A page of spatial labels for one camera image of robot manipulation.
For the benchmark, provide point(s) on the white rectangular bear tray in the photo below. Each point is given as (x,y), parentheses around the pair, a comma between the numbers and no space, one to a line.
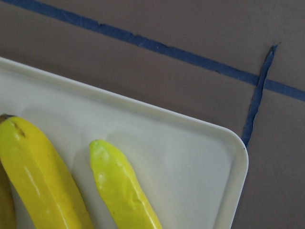
(191,171)

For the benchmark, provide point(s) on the yellow banana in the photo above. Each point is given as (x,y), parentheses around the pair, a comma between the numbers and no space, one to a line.
(40,177)
(7,209)
(120,189)

